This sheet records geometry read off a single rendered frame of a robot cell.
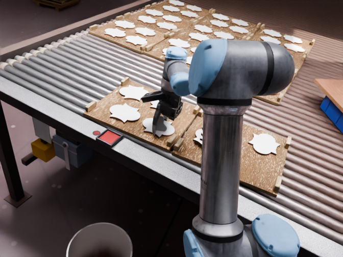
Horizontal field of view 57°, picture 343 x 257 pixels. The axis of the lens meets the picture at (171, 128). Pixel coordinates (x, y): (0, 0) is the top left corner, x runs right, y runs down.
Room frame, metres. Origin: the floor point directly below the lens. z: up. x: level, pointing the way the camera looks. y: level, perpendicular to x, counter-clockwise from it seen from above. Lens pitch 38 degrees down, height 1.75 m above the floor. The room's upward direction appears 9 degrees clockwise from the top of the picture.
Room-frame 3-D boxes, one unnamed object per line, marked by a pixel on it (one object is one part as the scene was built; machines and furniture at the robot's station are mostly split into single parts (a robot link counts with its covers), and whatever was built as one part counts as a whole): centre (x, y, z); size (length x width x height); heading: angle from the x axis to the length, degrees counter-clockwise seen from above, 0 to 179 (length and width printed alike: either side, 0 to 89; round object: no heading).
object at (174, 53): (1.01, 0.02, 1.24); 0.09 x 0.08 x 0.11; 17
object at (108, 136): (0.93, 0.24, 0.92); 0.06 x 0.06 x 0.01; 66
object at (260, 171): (0.99, -0.27, 0.93); 0.41 x 0.35 x 0.02; 71
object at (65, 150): (1.00, 0.42, 0.77); 0.14 x 0.11 x 0.18; 66
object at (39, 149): (1.07, 0.59, 0.74); 0.09 x 0.08 x 0.24; 66
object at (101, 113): (1.14, 0.13, 0.93); 0.41 x 0.35 x 0.02; 70
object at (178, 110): (1.01, 0.02, 1.08); 0.09 x 0.08 x 0.12; 70
